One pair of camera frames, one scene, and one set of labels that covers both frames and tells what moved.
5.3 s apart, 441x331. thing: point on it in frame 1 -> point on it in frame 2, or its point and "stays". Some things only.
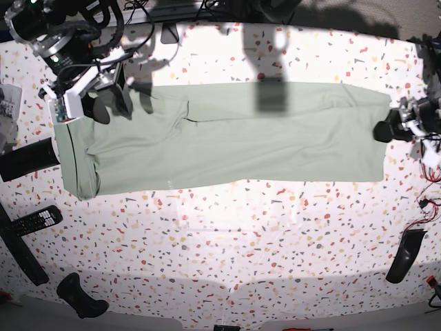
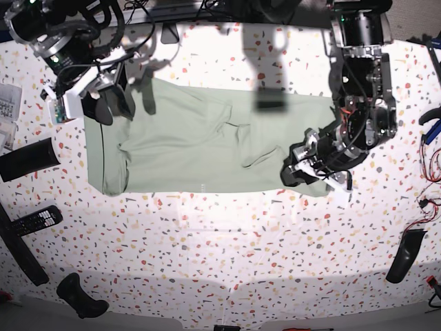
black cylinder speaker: (27, 159) stays
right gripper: (417, 118) -> (329, 149)
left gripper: (94, 72) stays
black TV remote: (35, 221) stays
